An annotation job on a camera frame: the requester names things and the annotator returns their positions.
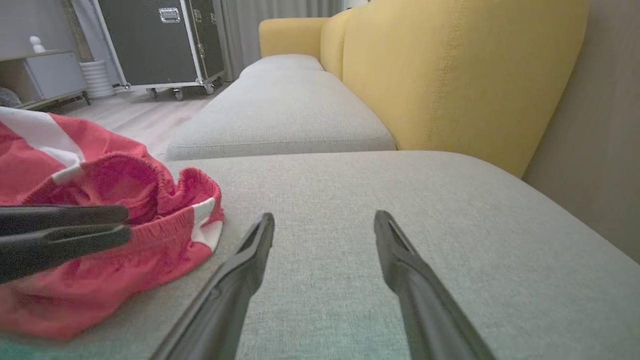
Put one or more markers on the red shorts with white stripe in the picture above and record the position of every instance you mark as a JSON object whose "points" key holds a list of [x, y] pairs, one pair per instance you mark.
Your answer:
{"points": [[100, 175]]}

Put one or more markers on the white ribbed vase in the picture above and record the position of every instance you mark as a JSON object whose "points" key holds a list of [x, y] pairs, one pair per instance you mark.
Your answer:
{"points": [[97, 80]]}

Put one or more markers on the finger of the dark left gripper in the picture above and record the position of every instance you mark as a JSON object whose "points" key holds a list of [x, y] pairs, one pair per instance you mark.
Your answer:
{"points": [[55, 250], [60, 216]]}

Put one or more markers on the yellow sofa armrest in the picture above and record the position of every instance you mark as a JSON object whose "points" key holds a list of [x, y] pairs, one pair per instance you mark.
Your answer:
{"points": [[290, 36]]}

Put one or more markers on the white cabinet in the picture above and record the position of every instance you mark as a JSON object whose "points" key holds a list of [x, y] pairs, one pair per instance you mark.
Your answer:
{"points": [[50, 75]]}

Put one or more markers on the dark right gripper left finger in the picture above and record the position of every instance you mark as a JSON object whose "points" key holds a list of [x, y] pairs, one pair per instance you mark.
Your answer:
{"points": [[225, 305]]}

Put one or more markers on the yellow sofa backrest cushion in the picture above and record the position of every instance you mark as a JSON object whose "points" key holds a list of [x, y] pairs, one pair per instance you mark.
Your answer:
{"points": [[332, 45], [460, 75]]}

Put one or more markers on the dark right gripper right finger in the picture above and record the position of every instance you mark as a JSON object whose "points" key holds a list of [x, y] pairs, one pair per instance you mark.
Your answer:
{"points": [[430, 310]]}

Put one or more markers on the small white figurine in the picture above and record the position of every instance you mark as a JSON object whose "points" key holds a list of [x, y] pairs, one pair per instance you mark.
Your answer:
{"points": [[36, 45]]}

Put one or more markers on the grey curtain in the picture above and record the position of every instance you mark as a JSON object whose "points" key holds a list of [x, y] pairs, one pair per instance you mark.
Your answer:
{"points": [[265, 20]]}

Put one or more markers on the black flight case on casters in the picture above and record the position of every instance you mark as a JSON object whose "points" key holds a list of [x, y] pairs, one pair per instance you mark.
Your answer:
{"points": [[150, 45]]}

